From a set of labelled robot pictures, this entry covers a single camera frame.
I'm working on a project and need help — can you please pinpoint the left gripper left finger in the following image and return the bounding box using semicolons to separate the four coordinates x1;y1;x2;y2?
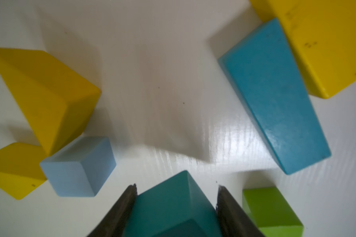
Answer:
88;184;137;237

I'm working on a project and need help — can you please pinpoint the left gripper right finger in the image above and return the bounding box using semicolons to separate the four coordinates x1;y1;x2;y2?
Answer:
216;186;265;237

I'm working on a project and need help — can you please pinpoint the teal triangle block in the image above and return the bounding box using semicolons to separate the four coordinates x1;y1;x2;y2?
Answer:
123;170;222;237

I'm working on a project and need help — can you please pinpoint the yellow triangle block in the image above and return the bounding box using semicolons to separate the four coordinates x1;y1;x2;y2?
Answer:
0;48;101;156
0;142;47;200

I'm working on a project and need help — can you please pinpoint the light green cube centre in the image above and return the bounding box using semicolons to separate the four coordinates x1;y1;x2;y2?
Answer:
242;187;304;237

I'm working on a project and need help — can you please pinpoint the light blue cube block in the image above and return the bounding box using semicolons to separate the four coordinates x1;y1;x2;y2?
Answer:
40;136;116;198

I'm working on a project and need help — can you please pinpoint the long teal block upper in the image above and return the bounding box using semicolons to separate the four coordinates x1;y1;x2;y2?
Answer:
218;19;331;175

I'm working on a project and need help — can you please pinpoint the long yellow block upper left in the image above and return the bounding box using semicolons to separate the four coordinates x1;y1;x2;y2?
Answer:
251;1;356;99

